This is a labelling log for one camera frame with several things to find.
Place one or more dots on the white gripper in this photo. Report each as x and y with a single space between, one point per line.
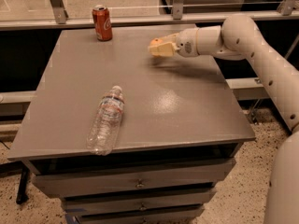
186 43

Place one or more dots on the orange fruit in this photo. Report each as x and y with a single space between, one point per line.
156 41

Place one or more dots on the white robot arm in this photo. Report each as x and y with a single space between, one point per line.
240 38

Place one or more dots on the clear plastic water bottle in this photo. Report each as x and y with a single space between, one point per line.
104 131

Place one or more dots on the red soda can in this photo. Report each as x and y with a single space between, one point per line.
102 24

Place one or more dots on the grey drawer cabinet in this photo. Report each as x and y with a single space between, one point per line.
180 130

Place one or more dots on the black stand leg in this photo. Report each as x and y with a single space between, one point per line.
21 194

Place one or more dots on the metal railing frame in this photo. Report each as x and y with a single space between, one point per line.
58 14

